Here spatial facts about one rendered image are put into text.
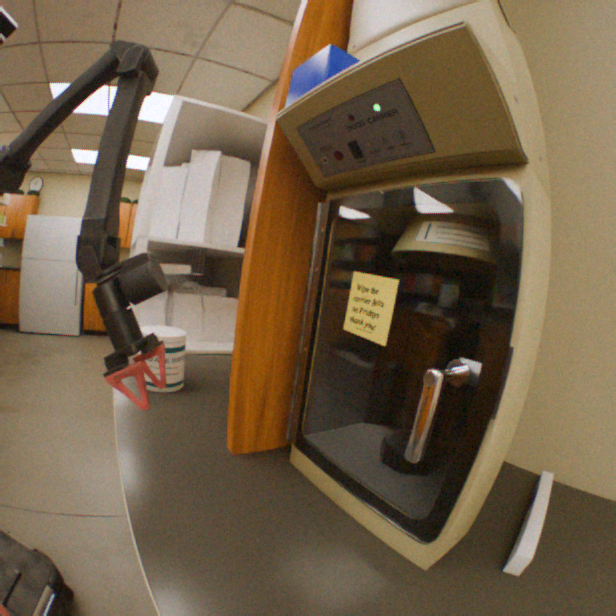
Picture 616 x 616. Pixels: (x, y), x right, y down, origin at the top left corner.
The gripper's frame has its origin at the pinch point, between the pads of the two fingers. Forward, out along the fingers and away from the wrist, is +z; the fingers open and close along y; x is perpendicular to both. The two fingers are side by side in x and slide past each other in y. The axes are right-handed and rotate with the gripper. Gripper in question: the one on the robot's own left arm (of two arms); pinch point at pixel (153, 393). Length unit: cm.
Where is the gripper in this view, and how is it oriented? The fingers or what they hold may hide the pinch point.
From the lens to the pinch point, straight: 54.3
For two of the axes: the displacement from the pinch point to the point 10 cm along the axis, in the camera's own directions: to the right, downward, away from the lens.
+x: -9.2, 3.8, -1.0
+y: -1.5, -1.1, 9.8
